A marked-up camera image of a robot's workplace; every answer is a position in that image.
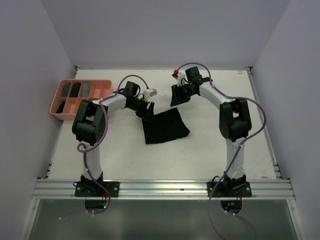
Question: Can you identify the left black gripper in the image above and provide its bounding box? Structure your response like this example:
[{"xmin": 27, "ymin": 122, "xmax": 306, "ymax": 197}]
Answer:
[{"xmin": 128, "ymin": 96, "xmax": 155, "ymax": 123}]

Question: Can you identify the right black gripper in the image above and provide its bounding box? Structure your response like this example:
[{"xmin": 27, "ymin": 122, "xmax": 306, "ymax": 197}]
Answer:
[{"xmin": 170, "ymin": 82, "xmax": 196, "ymax": 106}]

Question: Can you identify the pink divided organizer tray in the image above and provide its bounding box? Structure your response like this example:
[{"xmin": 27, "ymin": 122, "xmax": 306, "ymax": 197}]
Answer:
[{"xmin": 49, "ymin": 79, "xmax": 113, "ymax": 121}]

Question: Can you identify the grey striped underwear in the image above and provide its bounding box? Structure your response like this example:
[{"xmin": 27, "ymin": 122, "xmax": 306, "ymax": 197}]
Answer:
[
  {"xmin": 61, "ymin": 83, "xmax": 71, "ymax": 98},
  {"xmin": 81, "ymin": 82, "xmax": 92, "ymax": 98}
]

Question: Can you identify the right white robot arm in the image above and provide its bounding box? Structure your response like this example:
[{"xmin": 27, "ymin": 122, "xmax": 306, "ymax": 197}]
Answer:
[{"xmin": 170, "ymin": 67, "xmax": 252, "ymax": 197}]

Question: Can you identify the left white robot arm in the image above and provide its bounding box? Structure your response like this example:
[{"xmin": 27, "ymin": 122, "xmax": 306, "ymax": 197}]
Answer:
[{"xmin": 72, "ymin": 81, "xmax": 155, "ymax": 197}]

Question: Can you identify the grey striped rolled underwear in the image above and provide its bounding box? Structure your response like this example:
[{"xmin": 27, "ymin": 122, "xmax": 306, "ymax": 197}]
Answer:
[{"xmin": 61, "ymin": 83, "xmax": 71, "ymax": 98}]

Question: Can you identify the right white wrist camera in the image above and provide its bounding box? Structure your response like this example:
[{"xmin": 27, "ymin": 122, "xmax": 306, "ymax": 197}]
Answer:
[{"xmin": 172, "ymin": 69, "xmax": 188, "ymax": 87}]

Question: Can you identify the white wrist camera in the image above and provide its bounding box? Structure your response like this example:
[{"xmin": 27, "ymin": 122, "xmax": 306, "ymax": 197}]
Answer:
[
  {"xmin": 172, "ymin": 69, "xmax": 188, "ymax": 87},
  {"xmin": 143, "ymin": 88, "xmax": 157, "ymax": 99}
]

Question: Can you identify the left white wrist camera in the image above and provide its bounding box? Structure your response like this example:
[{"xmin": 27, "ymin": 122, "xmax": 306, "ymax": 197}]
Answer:
[{"xmin": 143, "ymin": 88, "xmax": 157, "ymax": 99}]

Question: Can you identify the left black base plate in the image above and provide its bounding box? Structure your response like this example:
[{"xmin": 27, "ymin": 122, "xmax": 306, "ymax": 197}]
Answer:
[{"xmin": 73, "ymin": 181, "xmax": 120, "ymax": 198}]

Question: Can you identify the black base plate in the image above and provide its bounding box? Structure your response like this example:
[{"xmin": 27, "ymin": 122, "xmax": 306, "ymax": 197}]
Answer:
[
  {"xmin": 206, "ymin": 175, "xmax": 253, "ymax": 198},
  {"xmin": 73, "ymin": 181, "xmax": 120, "ymax": 198}
]

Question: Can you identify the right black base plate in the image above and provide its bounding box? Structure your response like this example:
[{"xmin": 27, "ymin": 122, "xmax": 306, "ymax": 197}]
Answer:
[{"xmin": 206, "ymin": 175, "xmax": 253, "ymax": 198}]

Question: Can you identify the aluminium mounting rail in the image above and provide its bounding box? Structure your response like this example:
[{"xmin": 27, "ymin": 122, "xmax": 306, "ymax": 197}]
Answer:
[{"xmin": 31, "ymin": 179, "xmax": 295, "ymax": 200}]

